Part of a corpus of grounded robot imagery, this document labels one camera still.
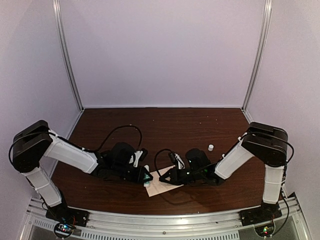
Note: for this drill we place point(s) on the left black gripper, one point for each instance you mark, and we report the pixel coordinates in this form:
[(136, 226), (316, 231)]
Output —
[(138, 177)]

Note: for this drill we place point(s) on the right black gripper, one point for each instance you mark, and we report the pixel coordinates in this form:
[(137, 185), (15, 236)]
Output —
[(171, 173)]

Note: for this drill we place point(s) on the green white glue stick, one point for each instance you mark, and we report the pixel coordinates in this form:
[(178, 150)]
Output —
[(147, 177)]

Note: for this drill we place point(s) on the white glue stick cap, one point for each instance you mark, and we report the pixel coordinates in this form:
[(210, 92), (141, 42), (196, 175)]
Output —
[(210, 147)]

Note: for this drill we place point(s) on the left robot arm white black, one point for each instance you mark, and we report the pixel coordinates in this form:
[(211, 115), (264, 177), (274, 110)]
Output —
[(38, 140)]

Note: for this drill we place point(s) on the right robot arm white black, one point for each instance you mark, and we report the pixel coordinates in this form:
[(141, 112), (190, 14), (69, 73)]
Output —
[(267, 143)]

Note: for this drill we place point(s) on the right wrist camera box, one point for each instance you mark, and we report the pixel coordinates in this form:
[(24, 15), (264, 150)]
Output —
[(176, 160)]

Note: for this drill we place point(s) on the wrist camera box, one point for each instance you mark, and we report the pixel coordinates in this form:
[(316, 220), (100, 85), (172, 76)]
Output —
[(176, 160), (138, 157)]

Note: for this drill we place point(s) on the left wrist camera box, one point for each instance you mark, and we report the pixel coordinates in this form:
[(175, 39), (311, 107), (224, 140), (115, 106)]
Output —
[(138, 157)]

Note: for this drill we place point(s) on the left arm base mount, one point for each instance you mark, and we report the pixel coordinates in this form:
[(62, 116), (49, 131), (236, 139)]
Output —
[(67, 221)]

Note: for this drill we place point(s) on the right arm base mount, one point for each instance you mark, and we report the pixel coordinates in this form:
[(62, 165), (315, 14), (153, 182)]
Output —
[(262, 219)]

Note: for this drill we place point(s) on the left aluminium frame post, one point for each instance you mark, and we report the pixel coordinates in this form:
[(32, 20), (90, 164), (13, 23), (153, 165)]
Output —
[(65, 54)]

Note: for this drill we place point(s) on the aluminium frame post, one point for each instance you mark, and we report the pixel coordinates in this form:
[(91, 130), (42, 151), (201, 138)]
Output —
[(264, 31), (65, 54)]

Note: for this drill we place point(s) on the right aluminium frame post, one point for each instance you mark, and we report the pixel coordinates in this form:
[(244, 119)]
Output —
[(264, 31)]

